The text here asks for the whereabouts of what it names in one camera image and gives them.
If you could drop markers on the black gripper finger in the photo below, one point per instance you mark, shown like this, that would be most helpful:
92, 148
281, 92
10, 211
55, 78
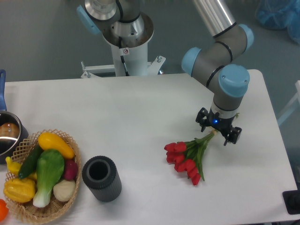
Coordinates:
231, 134
204, 118

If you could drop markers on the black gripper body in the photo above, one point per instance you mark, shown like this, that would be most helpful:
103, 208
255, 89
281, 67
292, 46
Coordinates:
221, 120

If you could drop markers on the red tulip bouquet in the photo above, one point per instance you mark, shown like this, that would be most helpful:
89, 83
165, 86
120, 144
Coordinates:
188, 156

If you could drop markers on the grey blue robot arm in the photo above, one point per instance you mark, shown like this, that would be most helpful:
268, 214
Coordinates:
212, 67

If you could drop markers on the black device at table edge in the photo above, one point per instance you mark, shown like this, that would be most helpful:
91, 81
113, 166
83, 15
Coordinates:
292, 201

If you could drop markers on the blue plastic bag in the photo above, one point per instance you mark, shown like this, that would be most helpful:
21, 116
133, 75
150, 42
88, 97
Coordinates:
280, 15

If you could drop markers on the dark grey ribbed vase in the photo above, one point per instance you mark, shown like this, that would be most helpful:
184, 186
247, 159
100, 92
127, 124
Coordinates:
101, 176

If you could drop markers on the red radish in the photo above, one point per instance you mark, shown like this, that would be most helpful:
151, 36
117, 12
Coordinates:
70, 170

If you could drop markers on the yellow squash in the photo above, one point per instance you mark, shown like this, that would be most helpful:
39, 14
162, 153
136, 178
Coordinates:
51, 141

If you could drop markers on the white garlic bulb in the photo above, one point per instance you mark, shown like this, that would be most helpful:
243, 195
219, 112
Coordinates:
64, 190

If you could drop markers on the green bok choy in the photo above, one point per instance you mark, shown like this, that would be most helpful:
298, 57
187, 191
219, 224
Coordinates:
50, 167

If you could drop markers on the woven wicker basket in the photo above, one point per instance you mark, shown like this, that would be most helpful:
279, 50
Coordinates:
26, 212

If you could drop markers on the green cucumber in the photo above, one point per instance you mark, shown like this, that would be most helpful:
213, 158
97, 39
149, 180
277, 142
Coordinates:
29, 165

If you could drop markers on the yellow gourd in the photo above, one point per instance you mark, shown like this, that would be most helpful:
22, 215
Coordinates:
14, 167

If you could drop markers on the yellow bell pepper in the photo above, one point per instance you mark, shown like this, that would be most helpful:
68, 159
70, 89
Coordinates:
21, 191

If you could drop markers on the orange bell pepper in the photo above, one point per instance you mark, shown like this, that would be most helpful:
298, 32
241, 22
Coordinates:
3, 210

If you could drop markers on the white frame at right edge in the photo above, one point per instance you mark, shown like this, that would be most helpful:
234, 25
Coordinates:
290, 107

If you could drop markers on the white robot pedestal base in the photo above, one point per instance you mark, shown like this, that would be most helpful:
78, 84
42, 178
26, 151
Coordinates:
129, 47

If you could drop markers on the blue handled steel pot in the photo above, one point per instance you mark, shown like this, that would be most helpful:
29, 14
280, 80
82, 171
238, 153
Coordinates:
12, 131

